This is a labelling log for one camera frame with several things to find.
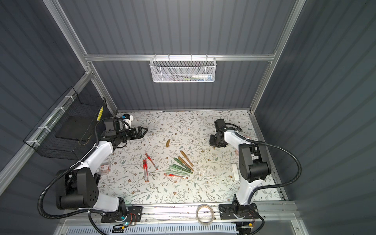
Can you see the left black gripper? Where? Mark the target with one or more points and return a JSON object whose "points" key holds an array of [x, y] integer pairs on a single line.
{"points": [[133, 132]]}

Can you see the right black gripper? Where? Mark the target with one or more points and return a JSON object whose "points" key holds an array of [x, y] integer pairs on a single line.
{"points": [[216, 139]]}

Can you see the brown pen two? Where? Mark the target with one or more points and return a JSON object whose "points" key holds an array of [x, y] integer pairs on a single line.
{"points": [[187, 160]]}

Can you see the brown pen three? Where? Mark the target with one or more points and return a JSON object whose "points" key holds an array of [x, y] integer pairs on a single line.
{"points": [[186, 164]]}

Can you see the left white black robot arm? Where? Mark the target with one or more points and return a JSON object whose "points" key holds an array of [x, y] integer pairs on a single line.
{"points": [[77, 187]]}

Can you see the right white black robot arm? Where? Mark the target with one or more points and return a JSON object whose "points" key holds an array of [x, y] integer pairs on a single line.
{"points": [[254, 166]]}

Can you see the red pen upper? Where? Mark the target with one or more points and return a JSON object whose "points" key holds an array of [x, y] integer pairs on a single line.
{"points": [[150, 159]]}

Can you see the red pen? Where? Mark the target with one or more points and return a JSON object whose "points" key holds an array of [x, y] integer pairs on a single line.
{"points": [[150, 159], [173, 175], [146, 170]]}

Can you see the red pen right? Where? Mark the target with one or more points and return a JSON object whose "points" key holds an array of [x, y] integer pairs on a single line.
{"points": [[146, 170]]}

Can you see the red pen left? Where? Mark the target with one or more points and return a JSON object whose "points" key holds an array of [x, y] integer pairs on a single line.
{"points": [[144, 171]]}

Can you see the green pen upper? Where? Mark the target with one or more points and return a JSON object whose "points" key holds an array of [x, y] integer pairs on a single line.
{"points": [[183, 165]]}

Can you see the red pen lower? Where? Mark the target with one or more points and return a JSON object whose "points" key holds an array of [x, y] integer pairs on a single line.
{"points": [[173, 175]]}

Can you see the green pen lower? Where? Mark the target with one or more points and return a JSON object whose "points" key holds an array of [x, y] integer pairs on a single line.
{"points": [[183, 174]]}

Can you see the white eraser stick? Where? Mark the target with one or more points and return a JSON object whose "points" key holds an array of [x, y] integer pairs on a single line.
{"points": [[235, 172]]}

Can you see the floral patterned table mat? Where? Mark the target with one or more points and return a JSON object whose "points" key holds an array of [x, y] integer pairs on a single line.
{"points": [[189, 131]]}

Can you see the small clear plastic box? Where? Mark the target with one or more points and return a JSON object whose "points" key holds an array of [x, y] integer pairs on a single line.
{"points": [[105, 168]]}

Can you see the clear tape roll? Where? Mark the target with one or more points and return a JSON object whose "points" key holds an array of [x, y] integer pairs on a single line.
{"points": [[205, 214]]}

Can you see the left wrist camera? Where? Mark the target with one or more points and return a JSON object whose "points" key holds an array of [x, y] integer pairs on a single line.
{"points": [[127, 118]]}

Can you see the white wire mesh basket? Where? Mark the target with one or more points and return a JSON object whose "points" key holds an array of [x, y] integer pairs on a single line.
{"points": [[183, 71]]}

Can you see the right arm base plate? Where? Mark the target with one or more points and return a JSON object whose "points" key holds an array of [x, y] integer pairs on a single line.
{"points": [[235, 211]]}

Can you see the black wire basket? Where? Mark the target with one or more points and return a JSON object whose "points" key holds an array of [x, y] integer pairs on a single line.
{"points": [[68, 131]]}

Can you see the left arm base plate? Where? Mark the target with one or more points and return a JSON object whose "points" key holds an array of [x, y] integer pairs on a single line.
{"points": [[131, 214]]}

